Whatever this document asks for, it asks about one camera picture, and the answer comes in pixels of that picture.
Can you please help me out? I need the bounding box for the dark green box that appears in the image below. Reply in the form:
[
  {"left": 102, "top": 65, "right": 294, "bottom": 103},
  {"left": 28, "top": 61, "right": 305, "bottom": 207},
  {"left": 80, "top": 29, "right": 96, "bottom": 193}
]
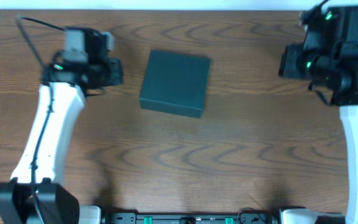
[{"left": 139, "top": 50, "right": 211, "bottom": 118}]

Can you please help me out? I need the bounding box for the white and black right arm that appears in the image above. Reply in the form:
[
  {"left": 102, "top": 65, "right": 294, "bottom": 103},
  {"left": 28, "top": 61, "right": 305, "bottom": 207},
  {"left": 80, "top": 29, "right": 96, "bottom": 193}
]
[{"left": 272, "top": 2, "right": 358, "bottom": 223}]

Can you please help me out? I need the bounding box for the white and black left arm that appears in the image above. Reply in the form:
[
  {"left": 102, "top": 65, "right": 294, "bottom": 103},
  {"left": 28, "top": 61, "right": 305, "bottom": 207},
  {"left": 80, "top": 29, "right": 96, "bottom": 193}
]
[{"left": 0, "top": 27, "right": 123, "bottom": 223}]

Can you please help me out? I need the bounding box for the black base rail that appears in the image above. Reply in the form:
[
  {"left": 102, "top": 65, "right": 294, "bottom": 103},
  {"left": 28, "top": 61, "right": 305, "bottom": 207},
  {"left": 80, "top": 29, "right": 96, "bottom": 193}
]
[{"left": 100, "top": 210, "right": 280, "bottom": 224}]

